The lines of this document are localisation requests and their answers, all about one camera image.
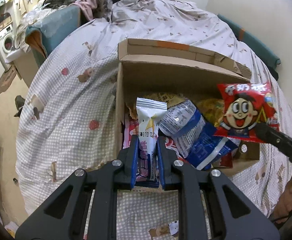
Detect white star snack packet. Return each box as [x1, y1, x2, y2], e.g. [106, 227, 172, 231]
[136, 98, 167, 188]

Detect red milk candy bag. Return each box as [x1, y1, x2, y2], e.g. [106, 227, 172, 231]
[215, 83, 279, 142]

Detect orange peanut snack bag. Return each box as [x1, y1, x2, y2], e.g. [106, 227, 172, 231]
[125, 93, 187, 120]

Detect person right hand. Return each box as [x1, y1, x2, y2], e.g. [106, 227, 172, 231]
[273, 177, 292, 224]

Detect white grey snack bag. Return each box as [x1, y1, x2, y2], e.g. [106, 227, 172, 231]
[159, 100, 206, 159]

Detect red white blue snack bag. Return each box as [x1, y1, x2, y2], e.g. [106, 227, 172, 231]
[123, 115, 183, 160]

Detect yellow cheese ball snack bag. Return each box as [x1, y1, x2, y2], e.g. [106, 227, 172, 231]
[196, 99, 225, 127]

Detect checkered patterned bed quilt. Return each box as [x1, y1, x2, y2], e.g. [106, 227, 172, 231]
[14, 0, 292, 240]

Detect teal green mattress edge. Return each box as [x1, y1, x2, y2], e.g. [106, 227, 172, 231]
[218, 14, 282, 81]

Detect cardboard box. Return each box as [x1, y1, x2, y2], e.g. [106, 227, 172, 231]
[115, 38, 261, 178]

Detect teal blanket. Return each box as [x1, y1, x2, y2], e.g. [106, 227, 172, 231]
[25, 5, 82, 66]

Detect grey tabby cat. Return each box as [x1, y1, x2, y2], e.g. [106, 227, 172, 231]
[93, 0, 113, 22]

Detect white washing machine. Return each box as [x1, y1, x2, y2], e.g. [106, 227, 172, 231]
[0, 23, 14, 68]

